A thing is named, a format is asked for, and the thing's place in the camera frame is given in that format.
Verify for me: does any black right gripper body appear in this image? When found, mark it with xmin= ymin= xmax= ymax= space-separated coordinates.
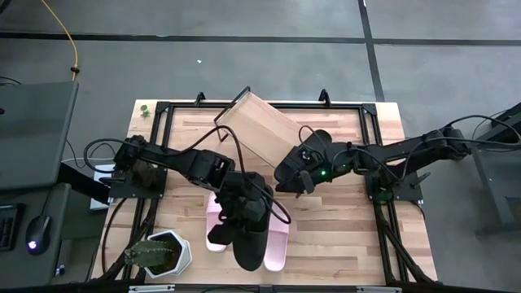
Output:
xmin=303 ymin=146 xmax=349 ymax=184

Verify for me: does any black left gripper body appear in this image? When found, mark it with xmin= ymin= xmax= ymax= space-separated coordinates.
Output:
xmin=214 ymin=170 xmax=274 ymax=229

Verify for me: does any black slide sandal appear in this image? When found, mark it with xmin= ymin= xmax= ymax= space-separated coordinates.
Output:
xmin=274 ymin=129 xmax=334 ymax=193
xmin=230 ymin=185 xmax=274 ymax=273

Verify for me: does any white hexagonal planter pot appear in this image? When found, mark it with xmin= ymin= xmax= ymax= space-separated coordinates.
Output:
xmin=144 ymin=229 xmax=193 ymax=280

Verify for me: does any green cactus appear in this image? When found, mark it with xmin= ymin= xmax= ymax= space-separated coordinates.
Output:
xmin=124 ymin=238 xmax=176 ymax=269

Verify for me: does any grey metal stand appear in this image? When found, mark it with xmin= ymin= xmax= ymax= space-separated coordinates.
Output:
xmin=471 ymin=101 xmax=521 ymax=238

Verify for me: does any black computer mouse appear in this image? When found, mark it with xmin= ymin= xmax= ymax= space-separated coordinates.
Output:
xmin=24 ymin=214 xmax=52 ymax=256

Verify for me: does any dark grey desk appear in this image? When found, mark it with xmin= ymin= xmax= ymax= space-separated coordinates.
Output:
xmin=0 ymin=181 xmax=72 ymax=288

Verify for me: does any black keyboard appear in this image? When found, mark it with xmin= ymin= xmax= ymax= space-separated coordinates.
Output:
xmin=0 ymin=203 xmax=20 ymax=251

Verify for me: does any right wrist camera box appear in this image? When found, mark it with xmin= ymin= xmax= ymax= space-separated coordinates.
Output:
xmin=298 ymin=145 xmax=319 ymax=164

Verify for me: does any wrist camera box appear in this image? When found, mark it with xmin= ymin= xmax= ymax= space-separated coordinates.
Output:
xmin=243 ymin=198 xmax=268 ymax=224
xmin=298 ymin=145 xmax=319 ymax=164

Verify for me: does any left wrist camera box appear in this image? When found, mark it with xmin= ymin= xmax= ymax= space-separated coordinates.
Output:
xmin=243 ymin=198 xmax=268 ymax=224

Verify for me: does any wooden shelf with black frame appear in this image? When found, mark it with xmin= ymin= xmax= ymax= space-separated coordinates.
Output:
xmin=213 ymin=85 xmax=326 ymax=168

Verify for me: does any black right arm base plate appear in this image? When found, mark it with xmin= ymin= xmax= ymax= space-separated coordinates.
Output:
xmin=363 ymin=170 xmax=425 ymax=204

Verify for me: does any silver bracket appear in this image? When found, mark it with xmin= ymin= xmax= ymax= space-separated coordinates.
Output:
xmin=355 ymin=286 xmax=403 ymax=293
xmin=128 ymin=284 xmax=177 ymax=293

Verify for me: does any black aluminium rig frame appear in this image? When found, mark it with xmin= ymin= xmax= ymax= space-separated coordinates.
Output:
xmin=91 ymin=87 xmax=439 ymax=286

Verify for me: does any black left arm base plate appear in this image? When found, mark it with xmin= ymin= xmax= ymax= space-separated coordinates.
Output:
xmin=107 ymin=165 xmax=169 ymax=200

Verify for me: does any yellow cable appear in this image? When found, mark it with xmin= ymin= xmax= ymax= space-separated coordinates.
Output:
xmin=39 ymin=0 xmax=81 ymax=81

